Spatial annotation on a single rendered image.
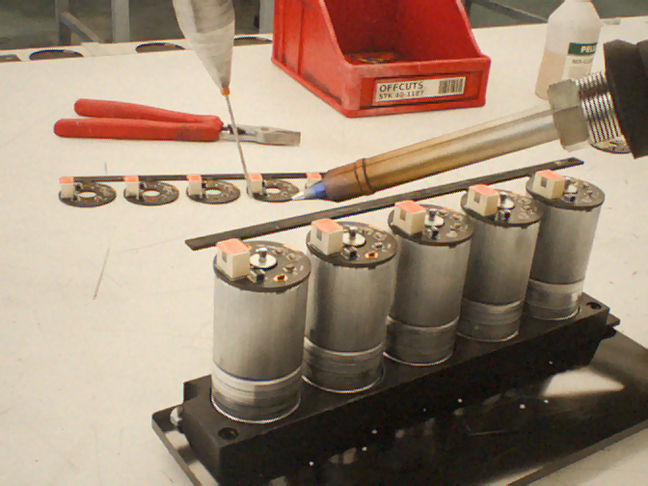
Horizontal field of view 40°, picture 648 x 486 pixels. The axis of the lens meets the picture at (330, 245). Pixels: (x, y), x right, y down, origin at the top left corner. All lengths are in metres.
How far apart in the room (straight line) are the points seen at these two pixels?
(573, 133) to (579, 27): 0.41
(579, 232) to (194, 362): 0.13
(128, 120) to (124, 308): 0.17
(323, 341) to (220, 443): 0.04
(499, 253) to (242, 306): 0.09
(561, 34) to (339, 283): 0.39
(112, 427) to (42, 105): 0.29
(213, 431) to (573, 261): 0.13
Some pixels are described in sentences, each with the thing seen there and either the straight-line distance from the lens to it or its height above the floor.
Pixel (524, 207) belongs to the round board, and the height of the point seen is 0.81.
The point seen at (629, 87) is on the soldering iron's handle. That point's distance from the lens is 0.18.
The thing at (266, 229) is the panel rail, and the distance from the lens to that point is 0.24.
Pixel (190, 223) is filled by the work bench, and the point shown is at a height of 0.75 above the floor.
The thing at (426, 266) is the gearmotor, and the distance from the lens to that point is 0.25.
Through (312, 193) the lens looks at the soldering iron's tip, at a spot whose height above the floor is 0.84.
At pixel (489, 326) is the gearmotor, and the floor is 0.78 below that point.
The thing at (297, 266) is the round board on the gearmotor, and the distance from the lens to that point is 0.23.
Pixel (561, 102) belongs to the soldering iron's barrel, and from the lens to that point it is 0.19.
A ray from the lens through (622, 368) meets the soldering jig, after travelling 0.31.
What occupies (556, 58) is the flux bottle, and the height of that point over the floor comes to 0.78.
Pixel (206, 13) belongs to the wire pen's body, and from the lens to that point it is 0.17.
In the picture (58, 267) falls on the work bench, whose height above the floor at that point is 0.75.
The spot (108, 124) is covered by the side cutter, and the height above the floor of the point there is 0.76.
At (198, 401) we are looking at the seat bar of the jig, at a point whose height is 0.77.
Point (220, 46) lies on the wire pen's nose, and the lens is 0.18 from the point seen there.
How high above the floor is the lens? 0.92
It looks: 27 degrees down
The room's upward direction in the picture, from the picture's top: 5 degrees clockwise
